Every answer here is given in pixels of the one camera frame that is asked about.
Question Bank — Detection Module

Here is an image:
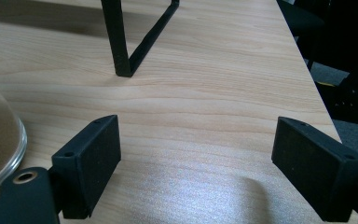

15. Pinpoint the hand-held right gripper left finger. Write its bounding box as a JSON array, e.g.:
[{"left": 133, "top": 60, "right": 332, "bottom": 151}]
[{"left": 51, "top": 114, "right": 122, "bottom": 219}]

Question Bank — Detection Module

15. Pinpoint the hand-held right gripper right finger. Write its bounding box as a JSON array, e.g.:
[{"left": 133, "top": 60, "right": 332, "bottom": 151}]
[{"left": 270, "top": 116, "right": 358, "bottom": 223}]

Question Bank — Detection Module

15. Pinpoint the black chair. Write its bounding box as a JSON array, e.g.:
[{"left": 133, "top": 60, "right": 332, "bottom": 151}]
[{"left": 276, "top": 0, "right": 358, "bottom": 127}]

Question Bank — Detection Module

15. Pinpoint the black metal frame stand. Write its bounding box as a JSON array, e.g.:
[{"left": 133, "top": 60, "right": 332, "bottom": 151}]
[{"left": 100, "top": 0, "right": 181, "bottom": 78}]

